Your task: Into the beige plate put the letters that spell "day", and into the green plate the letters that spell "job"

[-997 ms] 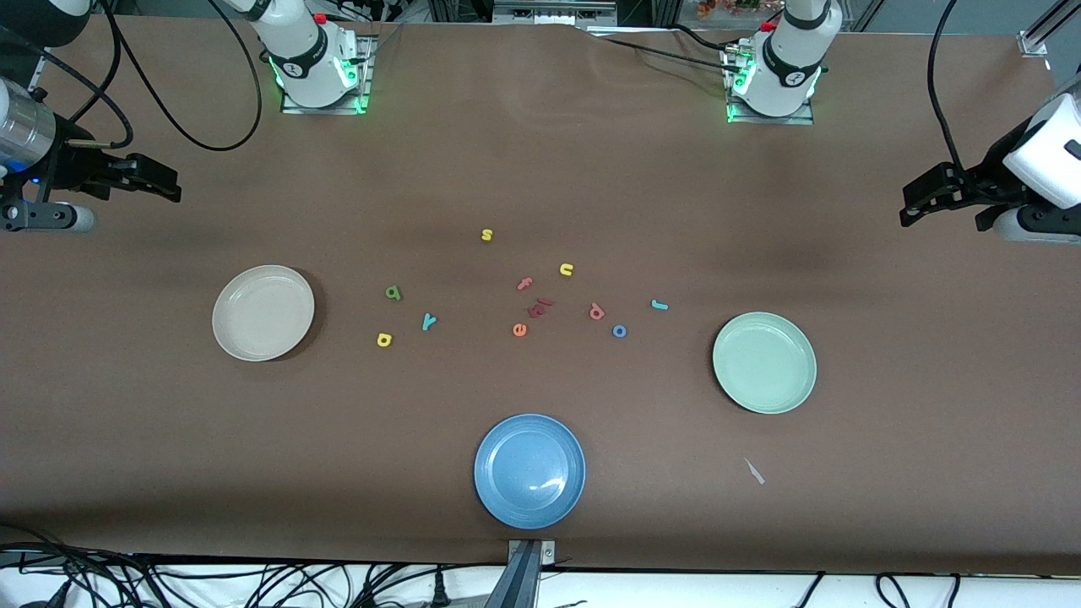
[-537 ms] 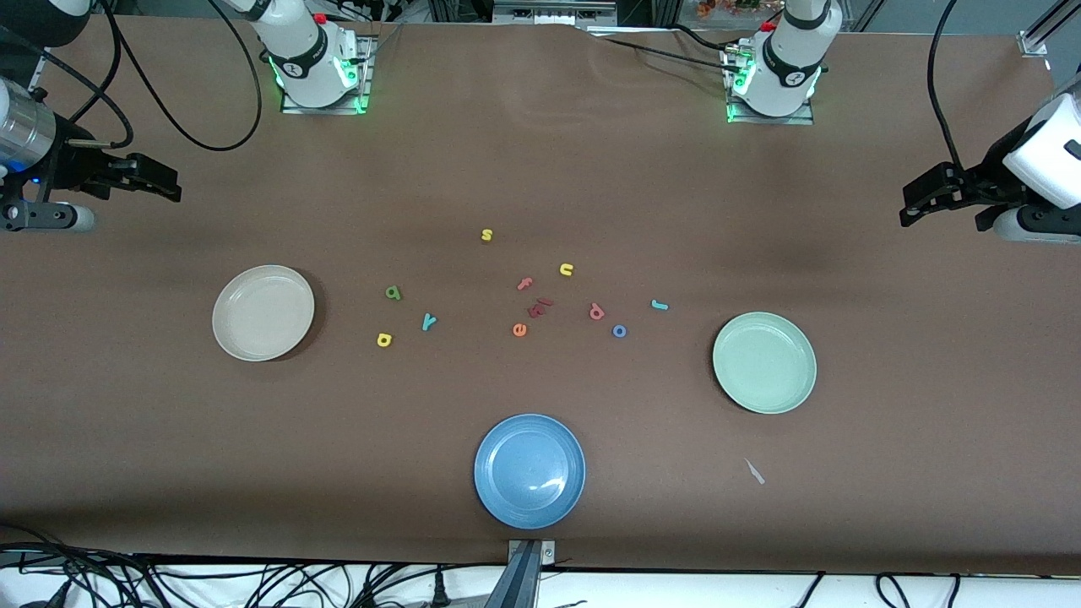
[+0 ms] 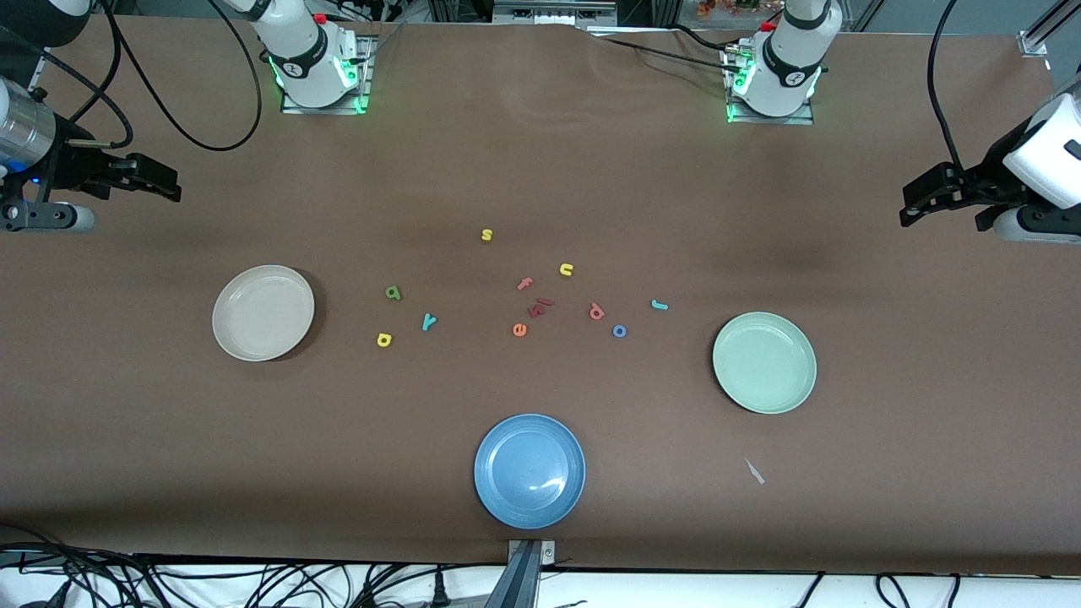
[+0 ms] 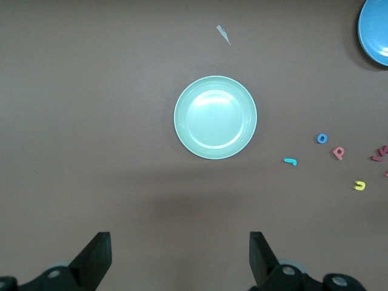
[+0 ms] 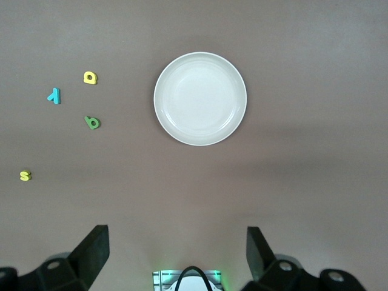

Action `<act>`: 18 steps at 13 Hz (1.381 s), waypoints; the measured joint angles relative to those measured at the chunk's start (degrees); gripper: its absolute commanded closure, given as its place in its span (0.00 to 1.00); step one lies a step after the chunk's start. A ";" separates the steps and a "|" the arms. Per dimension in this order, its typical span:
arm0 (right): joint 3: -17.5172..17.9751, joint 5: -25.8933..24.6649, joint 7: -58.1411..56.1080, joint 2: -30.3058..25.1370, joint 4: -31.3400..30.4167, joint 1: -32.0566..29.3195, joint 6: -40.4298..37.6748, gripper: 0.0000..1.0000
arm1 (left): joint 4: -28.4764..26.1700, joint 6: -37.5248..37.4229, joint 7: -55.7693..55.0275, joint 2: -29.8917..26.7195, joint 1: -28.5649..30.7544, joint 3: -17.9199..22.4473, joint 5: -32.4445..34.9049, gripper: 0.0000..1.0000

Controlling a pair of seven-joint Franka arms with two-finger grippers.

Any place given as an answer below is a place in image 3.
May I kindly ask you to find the beige brown plate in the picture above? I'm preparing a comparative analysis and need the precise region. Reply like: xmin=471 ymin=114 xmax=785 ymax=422
xmin=212 ymin=265 xmax=316 ymax=362

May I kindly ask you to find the light green plate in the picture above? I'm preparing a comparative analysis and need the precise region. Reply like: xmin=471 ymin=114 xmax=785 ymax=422
xmin=712 ymin=312 xmax=818 ymax=415

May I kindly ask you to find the brown table cover sheet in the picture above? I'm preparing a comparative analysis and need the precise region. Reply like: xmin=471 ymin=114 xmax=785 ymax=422
xmin=0 ymin=15 xmax=1081 ymax=575

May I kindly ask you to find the grey metal box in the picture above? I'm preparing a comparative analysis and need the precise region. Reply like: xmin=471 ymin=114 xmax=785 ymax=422
xmin=492 ymin=0 xmax=619 ymax=26

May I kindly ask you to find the blue plate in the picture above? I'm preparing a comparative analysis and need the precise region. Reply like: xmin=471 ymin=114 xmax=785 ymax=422
xmin=474 ymin=413 xmax=586 ymax=530

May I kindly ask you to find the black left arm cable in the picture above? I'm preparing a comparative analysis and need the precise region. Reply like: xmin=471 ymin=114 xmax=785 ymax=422
xmin=926 ymin=0 xmax=965 ymax=170

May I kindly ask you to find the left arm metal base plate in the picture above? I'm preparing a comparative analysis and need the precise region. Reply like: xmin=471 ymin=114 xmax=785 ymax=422
xmin=725 ymin=46 xmax=817 ymax=127

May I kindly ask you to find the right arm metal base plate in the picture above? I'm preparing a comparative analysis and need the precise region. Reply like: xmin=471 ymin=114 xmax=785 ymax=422
xmin=280 ymin=35 xmax=373 ymax=116

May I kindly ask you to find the thin black base cable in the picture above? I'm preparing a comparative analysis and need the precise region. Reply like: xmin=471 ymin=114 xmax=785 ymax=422
xmin=583 ymin=25 xmax=744 ymax=77

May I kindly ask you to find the grey metal camera mount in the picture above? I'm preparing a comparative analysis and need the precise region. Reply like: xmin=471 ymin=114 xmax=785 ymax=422
xmin=484 ymin=539 xmax=558 ymax=608

